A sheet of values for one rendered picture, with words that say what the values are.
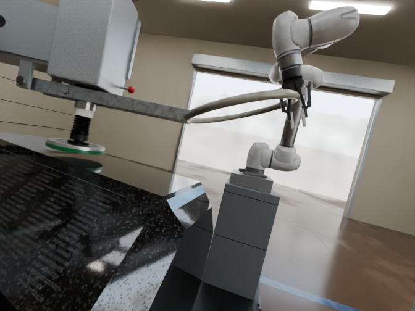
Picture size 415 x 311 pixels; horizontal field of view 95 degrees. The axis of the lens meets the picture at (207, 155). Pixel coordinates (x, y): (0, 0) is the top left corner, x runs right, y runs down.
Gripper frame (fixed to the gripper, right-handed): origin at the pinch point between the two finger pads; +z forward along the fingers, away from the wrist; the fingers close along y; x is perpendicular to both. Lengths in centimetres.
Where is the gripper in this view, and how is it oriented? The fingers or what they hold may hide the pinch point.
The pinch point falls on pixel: (297, 120)
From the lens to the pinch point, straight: 87.6
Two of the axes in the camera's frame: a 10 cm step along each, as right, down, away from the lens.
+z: 1.7, 9.8, 0.6
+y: -9.5, 1.5, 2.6
